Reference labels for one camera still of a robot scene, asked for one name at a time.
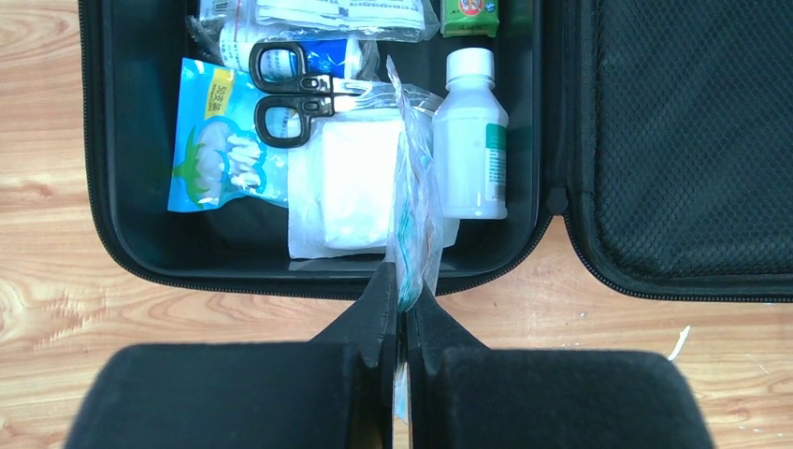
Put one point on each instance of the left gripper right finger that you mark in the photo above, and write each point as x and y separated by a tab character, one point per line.
464	394

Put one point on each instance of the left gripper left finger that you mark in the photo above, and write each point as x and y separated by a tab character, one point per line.
332	391

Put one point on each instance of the white gauze pack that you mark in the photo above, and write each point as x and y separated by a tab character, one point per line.
341	186

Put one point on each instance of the teal bandage plastic bag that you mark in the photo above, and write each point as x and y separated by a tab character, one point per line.
416	241

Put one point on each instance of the white pill bottle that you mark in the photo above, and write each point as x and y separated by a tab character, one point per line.
469	131

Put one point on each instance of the blue plaster pack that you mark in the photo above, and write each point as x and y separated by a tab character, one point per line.
218	155

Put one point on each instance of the black handled scissors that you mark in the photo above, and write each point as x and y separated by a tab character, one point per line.
310	95

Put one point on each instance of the red black medicine case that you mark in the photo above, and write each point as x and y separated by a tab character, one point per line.
661	131

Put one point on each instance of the white blue small bottle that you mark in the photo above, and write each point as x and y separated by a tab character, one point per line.
346	58

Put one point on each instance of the alcohol wipes plastic bag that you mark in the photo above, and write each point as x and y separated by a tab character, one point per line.
253	21

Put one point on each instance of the green small packet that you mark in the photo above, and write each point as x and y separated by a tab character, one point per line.
469	18

